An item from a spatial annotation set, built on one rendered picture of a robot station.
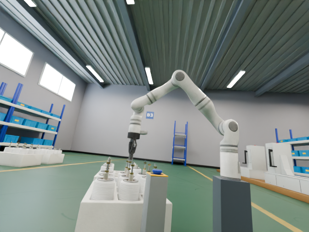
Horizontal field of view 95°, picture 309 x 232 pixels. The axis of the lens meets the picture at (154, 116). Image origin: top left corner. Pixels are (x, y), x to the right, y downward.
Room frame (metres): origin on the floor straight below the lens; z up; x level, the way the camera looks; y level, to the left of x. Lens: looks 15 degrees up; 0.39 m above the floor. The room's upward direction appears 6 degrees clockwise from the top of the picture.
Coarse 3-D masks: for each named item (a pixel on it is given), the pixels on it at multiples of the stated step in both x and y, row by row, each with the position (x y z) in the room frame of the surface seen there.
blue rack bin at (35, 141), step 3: (21, 138) 4.85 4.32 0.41; (24, 138) 4.84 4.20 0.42; (27, 138) 4.82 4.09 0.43; (30, 138) 4.80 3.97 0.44; (33, 138) 4.78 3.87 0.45; (21, 141) 4.85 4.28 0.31; (24, 141) 4.84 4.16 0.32; (27, 141) 4.82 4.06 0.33; (30, 141) 4.80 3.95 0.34; (33, 141) 4.79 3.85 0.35; (36, 141) 4.91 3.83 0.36; (39, 141) 5.00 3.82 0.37; (42, 141) 5.12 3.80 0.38; (30, 144) 4.81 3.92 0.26; (33, 144) 4.83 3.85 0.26; (36, 144) 4.94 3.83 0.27; (39, 144) 5.04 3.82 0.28
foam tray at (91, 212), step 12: (84, 204) 0.63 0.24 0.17; (96, 204) 0.64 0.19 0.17; (108, 204) 0.65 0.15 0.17; (120, 204) 0.67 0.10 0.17; (132, 204) 0.68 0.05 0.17; (168, 204) 0.72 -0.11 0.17; (84, 216) 0.63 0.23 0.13; (96, 216) 0.64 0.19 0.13; (108, 216) 0.66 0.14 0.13; (120, 216) 0.67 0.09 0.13; (132, 216) 0.68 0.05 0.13; (168, 216) 0.72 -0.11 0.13; (84, 228) 0.63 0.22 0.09; (96, 228) 0.65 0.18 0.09; (108, 228) 0.66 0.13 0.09; (120, 228) 0.67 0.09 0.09; (132, 228) 0.68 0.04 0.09; (168, 228) 0.72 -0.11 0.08
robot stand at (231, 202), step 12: (216, 180) 0.84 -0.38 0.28; (228, 180) 0.76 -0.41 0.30; (216, 192) 0.84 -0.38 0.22; (228, 192) 0.77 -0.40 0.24; (240, 192) 0.76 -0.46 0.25; (216, 204) 0.84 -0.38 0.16; (228, 204) 0.77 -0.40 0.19; (240, 204) 0.76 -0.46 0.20; (216, 216) 0.84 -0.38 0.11; (228, 216) 0.77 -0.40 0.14; (240, 216) 0.76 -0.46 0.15; (216, 228) 0.84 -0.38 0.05; (228, 228) 0.77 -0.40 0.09; (240, 228) 0.76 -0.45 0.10; (252, 228) 0.75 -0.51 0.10
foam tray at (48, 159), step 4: (44, 156) 2.75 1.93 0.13; (48, 156) 2.75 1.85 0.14; (52, 156) 2.81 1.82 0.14; (56, 156) 2.90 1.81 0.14; (60, 156) 3.02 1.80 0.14; (44, 160) 2.75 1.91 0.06; (48, 160) 2.74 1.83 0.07; (52, 160) 2.84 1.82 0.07; (56, 160) 2.93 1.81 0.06; (60, 160) 3.05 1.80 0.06
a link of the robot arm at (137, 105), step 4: (144, 96) 0.82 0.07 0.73; (148, 96) 0.82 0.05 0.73; (136, 100) 0.82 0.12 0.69; (140, 100) 0.82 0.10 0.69; (144, 100) 0.82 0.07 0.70; (148, 100) 0.82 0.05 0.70; (132, 104) 0.82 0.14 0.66; (136, 104) 0.81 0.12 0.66; (140, 104) 0.82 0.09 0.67; (144, 104) 0.82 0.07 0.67; (148, 104) 0.85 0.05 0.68; (132, 108) 0.83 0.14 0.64; (136, 108) 0.82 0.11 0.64; (140, 108) 0.83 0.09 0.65
